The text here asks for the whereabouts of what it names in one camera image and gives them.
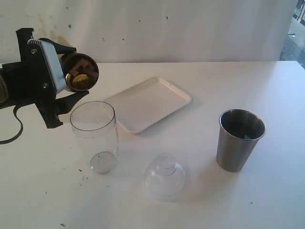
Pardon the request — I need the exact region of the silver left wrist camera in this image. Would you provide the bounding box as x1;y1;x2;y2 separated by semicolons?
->
27;39;66;94

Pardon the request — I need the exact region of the clear domed shaker lid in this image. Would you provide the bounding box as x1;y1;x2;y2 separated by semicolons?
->
145;153;185;198

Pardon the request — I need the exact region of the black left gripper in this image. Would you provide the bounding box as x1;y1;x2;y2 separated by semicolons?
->
0;28;89;129

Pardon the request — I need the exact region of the clear plastic shaker body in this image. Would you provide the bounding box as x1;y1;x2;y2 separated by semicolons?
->
70;101;119;174

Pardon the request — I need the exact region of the stainless steel cup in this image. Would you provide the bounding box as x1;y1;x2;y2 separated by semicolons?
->
216;109;266;172

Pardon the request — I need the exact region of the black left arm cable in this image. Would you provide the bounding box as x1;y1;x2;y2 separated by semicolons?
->
0;104;24;145

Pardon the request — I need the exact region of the white rectangular tray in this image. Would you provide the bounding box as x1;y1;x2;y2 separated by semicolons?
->
105;77;192;134

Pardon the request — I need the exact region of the brown wooden cup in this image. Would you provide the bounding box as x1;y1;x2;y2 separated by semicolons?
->
60;52;99;92

